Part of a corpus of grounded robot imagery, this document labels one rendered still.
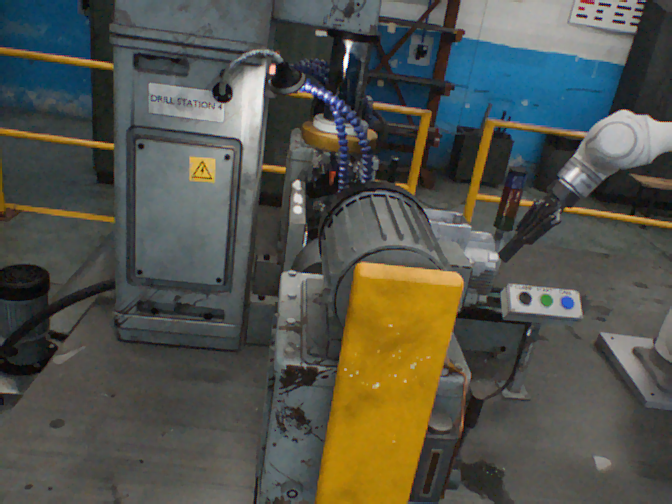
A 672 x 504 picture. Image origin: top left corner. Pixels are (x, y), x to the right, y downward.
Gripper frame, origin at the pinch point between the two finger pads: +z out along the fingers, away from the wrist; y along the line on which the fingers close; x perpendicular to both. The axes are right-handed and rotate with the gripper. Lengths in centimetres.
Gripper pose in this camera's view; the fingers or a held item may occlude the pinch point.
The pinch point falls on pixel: (510, 249)
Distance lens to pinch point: 156.1
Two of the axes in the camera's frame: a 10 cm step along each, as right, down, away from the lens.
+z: -6.2, 7.3, 2.9
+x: 7.9, 5.4, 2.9
